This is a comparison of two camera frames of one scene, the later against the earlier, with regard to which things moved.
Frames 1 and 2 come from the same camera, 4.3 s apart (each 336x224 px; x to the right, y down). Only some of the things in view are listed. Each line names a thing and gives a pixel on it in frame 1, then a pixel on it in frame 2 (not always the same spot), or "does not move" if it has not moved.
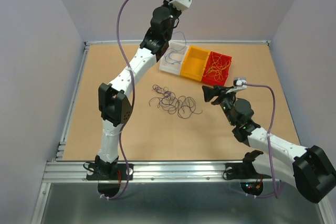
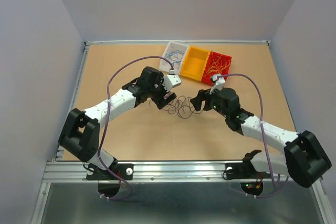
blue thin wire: x=178 y=61 → x=175 y=56
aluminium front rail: x=72 y=171 does not move
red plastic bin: x=217 y=68 does not move
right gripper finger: x=209 y=92 → x=197 y=100
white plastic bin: x=171 y=62 does not move
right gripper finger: x=218 y=102 → x=208 y=105
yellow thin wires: x=217 y=64 does not move
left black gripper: x=176 y=10 → x=159 y=101
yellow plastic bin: x=195 y=63 does not move
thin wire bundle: x=184 y=106 does not move
